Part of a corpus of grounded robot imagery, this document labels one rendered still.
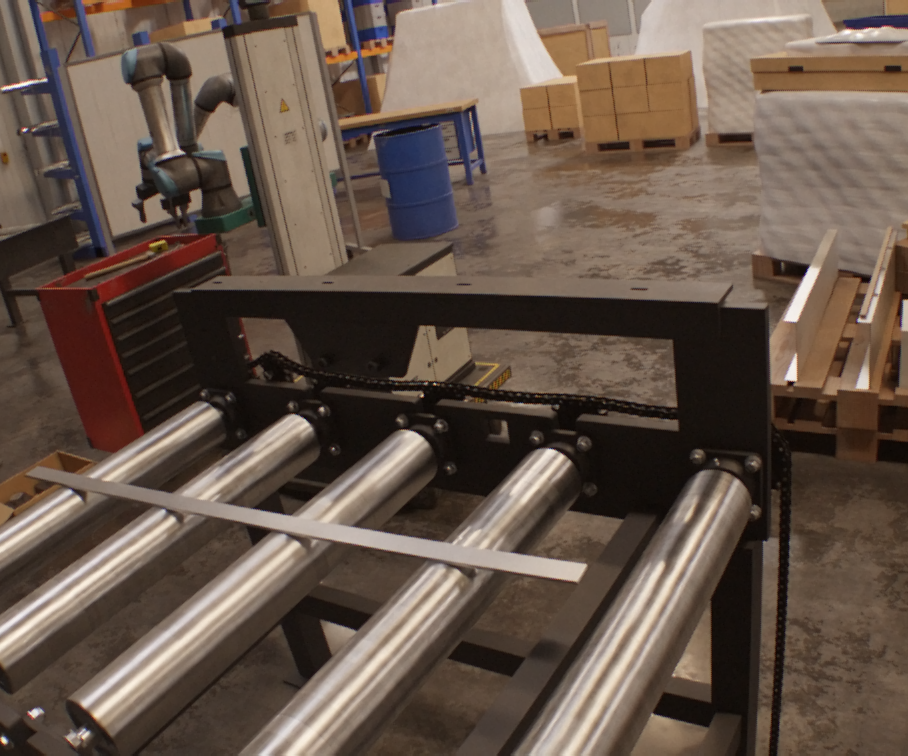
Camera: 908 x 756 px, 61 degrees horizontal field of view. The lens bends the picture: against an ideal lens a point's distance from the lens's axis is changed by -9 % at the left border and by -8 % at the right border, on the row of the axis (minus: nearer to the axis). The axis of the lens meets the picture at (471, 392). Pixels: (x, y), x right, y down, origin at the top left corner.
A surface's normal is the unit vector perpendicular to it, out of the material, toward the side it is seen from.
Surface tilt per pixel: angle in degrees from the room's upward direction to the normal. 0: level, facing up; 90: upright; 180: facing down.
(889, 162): 100
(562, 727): 3
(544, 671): 0
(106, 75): 90
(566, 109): 90
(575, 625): 0
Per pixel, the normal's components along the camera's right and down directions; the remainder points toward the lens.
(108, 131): 0.56, 0.25
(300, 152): 0.86, 0.07
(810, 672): -0.16, -0.90
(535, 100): -0.48, 0.43
